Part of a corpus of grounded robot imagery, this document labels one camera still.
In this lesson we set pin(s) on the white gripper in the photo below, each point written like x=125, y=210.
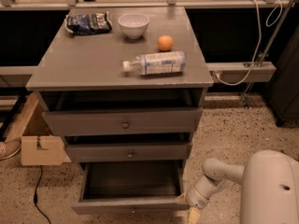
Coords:
x=196, y=195

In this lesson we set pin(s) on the grey bottom drawer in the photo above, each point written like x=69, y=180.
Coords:
x=130, y=186

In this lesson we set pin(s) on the grey drawer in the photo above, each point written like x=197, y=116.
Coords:
x=130, y=186
x=129, y=147
x=87, y=113

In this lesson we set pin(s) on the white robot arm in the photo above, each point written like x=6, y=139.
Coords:
x=269, y=188

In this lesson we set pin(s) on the grey top drawer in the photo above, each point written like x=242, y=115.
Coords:
x=87, y=113

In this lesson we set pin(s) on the grey middle drawer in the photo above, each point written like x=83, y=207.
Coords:
x=129, y=147

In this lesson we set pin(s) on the grey drawer cabinet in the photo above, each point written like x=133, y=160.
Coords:
x=94, y=62

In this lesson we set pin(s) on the dark grey side cabinet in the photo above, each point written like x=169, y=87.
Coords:
x=282, y=91

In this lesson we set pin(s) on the clear plastic water bottle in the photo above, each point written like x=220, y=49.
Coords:
x=156, y=63

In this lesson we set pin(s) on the wooden box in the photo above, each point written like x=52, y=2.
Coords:
x=29, y=134

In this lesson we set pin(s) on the metal diagonal rod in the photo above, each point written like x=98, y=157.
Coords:
x=257, y=60

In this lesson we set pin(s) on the orange fruit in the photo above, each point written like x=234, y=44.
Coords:
x=165, y=43

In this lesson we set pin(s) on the white ceramic bowl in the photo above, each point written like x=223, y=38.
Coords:
x=134, y=25

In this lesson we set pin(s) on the blue chip bag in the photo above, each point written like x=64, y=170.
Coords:
x=88, y=24

